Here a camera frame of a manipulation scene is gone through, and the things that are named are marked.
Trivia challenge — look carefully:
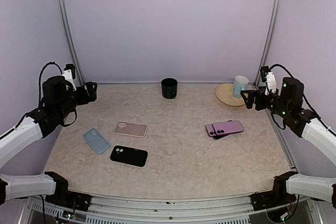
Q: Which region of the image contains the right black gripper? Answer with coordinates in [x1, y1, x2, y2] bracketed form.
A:
[241, 86, 291, 118]

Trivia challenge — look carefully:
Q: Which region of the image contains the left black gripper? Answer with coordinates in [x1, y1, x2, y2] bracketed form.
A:
[56, 81, 97, 120]

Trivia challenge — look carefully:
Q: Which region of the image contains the pink phone case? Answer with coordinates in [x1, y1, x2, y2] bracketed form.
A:
[114, 122, 148, 138]

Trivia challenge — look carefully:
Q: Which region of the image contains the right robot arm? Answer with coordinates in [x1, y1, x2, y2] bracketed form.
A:
[240, 72, 335, 205]

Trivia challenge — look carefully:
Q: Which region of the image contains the light blue phone case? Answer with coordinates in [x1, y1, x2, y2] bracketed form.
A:
[83, 128, 111, 155]

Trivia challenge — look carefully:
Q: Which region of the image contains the black phone case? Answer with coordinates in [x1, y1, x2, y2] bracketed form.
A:
[110, 145, 148, 167]

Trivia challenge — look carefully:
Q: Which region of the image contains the light blue mug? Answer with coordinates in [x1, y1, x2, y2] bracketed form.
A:
[233, 76, 249, 98]

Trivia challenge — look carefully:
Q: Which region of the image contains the beige round plate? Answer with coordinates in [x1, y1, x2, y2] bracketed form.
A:
[215, 83, 245, 107]

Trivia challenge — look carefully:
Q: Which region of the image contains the dark green cup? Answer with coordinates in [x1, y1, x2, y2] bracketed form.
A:
[161, 78, 178, 99]

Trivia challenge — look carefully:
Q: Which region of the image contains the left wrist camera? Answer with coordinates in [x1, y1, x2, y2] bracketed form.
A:
[62, 63, 77, 91]

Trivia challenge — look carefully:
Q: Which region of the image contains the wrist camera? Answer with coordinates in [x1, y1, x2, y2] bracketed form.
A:
[62, 63, 77, 91]
[260, 66, 277, 95]

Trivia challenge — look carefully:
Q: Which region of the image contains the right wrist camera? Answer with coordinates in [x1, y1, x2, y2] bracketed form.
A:
[260, 66, 277, 95]

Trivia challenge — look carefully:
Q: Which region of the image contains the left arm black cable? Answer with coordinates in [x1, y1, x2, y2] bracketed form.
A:
[38, 62, 64, 104]

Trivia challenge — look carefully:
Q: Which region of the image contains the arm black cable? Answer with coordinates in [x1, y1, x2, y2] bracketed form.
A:
[270, 63, 323, 120]
[38, 62, 64, 104]

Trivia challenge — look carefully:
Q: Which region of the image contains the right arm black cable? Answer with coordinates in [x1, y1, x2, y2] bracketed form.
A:
[270, 63, 323, 120]

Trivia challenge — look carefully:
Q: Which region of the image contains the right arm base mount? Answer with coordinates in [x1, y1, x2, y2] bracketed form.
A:
[250, 190, 297, 211]

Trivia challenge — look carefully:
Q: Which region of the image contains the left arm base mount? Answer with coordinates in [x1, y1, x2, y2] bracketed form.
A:
[45, 191, 92, 212]

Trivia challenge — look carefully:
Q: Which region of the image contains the left aluminium frame post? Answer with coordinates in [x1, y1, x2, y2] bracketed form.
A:
[58, 0, 85, 86]

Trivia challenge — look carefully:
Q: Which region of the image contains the aluminium frame post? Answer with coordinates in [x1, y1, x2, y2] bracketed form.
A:
[254, 0, 281, 87]
[58, 0, 85, 86]

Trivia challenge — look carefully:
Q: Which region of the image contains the right aluminium frame post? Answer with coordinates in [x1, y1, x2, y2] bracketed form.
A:
[254, 0, 281, 87]

